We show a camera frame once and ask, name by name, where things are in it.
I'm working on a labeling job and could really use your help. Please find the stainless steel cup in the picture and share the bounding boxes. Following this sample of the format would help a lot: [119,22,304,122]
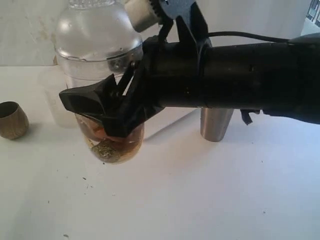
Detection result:
[200,108,234,142]

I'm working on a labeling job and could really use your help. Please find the clear plastic shaker body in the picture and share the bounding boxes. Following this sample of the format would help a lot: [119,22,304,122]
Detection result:
[59,50,145,164]

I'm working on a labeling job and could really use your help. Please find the translucent plastic measuring cup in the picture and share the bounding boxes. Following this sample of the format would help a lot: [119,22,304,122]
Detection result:
[38,65,78,129]

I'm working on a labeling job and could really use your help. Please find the clear domed shaker lid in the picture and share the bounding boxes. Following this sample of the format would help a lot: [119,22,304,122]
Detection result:
[55,0,142,62]

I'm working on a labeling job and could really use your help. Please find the brown wooden cup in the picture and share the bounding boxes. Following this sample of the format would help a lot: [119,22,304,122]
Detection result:
[0,101,29,140]

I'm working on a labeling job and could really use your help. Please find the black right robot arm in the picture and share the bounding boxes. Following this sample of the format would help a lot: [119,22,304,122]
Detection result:
[59,33,320,137]

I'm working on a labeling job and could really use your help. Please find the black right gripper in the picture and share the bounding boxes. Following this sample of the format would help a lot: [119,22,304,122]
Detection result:
[59,36,211,137]

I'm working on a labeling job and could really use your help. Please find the white rectangular tray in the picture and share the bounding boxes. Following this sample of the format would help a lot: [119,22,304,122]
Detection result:
[144,109,201,141]

